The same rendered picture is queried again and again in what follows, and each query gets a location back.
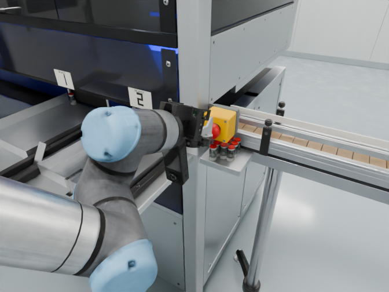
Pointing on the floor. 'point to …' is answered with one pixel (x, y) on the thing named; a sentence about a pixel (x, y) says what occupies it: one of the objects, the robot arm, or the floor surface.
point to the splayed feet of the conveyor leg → (245, 271)
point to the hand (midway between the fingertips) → (206, 136)
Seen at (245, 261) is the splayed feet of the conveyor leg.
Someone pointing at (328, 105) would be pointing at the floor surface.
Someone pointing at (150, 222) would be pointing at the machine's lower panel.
